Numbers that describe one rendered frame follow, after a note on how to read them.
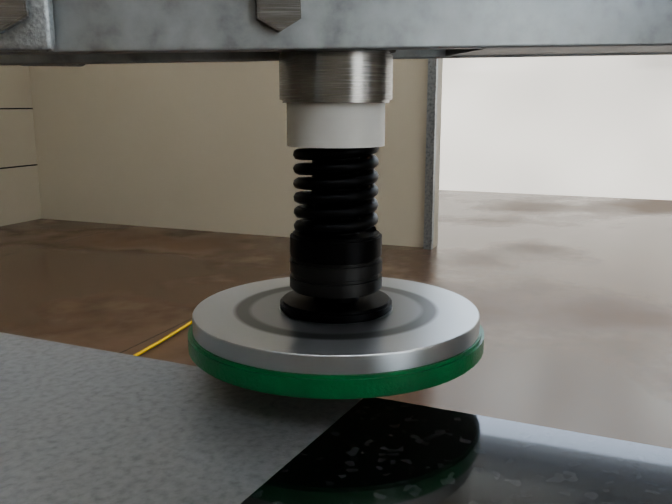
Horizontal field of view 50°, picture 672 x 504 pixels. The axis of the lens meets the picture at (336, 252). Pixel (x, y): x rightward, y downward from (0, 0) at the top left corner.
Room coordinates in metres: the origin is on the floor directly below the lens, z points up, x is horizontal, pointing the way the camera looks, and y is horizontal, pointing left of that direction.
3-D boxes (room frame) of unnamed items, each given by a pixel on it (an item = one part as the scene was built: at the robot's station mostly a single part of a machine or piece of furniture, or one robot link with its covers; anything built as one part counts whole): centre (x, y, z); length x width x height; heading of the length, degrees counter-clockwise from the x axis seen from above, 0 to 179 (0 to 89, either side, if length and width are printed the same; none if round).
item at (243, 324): (0.52, 0.00, 0.88); 0.21 x 0.21 x 0.01
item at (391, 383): (0.52, 0.00, 0.87); 0.22 x 0.22 x 0.04
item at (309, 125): (0.52, 0.00, 1.02); 0.07 x 0.07 x 0.04
